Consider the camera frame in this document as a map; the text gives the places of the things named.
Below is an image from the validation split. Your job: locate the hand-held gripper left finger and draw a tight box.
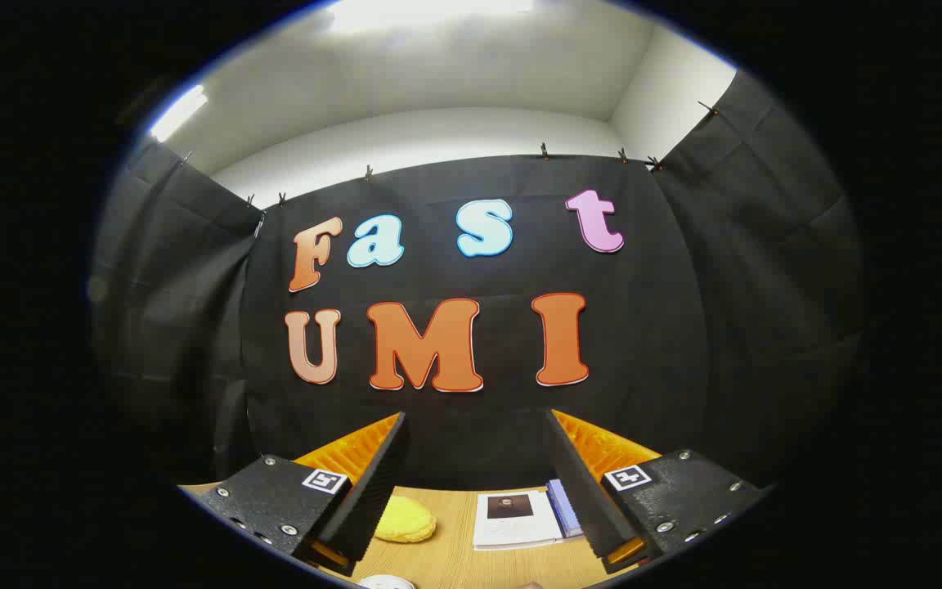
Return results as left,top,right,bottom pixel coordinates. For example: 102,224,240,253
179,411,410,578

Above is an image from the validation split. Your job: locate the yellow plush toy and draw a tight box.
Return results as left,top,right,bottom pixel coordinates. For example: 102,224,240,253
375,495,437,543

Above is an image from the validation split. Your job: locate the row of black clips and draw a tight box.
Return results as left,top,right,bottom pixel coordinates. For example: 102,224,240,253
181,100,719,207

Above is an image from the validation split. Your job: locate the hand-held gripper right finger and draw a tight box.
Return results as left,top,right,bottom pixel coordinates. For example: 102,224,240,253
545,407,770,575

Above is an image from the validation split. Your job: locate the blue book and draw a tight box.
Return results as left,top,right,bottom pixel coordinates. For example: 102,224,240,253
545,479,585,539

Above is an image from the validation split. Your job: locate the white book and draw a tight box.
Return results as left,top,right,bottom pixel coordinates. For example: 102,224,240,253
473,489,566,551

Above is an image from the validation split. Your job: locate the ceiling light panel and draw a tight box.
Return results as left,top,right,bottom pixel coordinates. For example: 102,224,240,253
330,0,534,34

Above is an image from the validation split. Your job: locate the ceiling light strip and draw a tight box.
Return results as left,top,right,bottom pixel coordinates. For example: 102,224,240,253
150,85,209,142

